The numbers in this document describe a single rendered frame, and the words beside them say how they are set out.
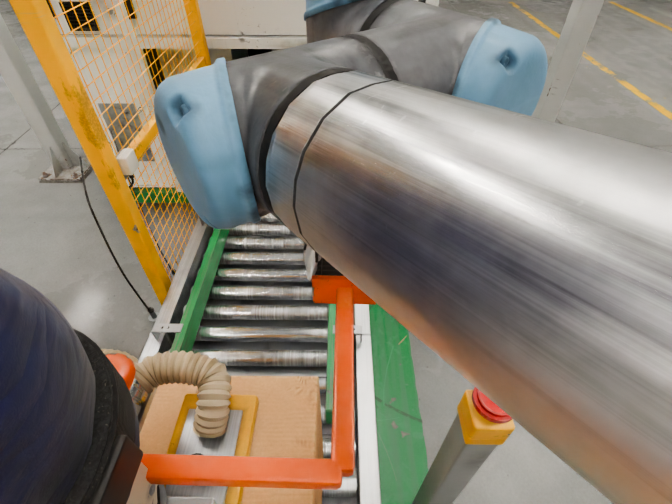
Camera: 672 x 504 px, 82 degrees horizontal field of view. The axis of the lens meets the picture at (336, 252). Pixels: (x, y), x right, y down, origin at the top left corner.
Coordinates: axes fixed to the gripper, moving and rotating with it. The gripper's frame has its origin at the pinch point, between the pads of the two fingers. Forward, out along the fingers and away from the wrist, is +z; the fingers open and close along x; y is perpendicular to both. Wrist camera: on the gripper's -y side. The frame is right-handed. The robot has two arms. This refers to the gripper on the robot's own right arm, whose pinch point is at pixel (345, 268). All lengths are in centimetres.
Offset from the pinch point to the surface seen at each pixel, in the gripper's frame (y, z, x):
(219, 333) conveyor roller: -36, 70, -40
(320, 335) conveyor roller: -35, 70, -6
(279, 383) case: 2.2, 29.4, -11.8
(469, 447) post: 11.8, 33.3, 22.6
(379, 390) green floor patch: -43, 124, 18
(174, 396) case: 4.9, 29.4, -30.8
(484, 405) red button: 10.1, 20.1, 22.1
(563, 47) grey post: -216, 36, 133
